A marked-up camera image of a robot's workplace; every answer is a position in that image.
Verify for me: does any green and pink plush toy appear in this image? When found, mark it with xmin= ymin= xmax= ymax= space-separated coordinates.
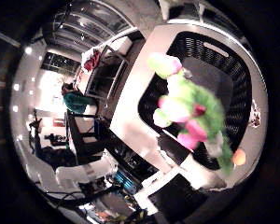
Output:
xmin=147 ymin=51 xmax=234 ymax=175

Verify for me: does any orange plush carrot toy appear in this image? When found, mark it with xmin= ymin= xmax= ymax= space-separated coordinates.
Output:
xmin=231 ymin=147 xmax=247 ymax=167

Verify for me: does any white brown-spotted plush toy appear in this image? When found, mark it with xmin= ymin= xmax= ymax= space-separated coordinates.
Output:
xmin=249 ymin=98 xmax=262 ymax=129

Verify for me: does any black plastic lattice basket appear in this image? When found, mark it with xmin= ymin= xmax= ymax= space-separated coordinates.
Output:
xmin=137 ymin=31 xmax=254 ymax=171

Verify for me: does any metal shelf rack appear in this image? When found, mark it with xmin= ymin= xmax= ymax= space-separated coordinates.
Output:
xmin=84 ymin=44 xmax=131 ymax=101

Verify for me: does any person in teal shirt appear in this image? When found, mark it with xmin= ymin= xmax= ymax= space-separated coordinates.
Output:
xmin=61 ymin=82 xmax=98 ymax=115

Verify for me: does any red cloth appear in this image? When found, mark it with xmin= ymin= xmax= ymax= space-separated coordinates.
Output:
xmin=82 ymin=49 xmax=103 ymax=73

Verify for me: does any black cable bundle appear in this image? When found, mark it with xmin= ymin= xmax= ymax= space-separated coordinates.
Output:
xmin=41 ymin=183 xmax=122 ymax=208

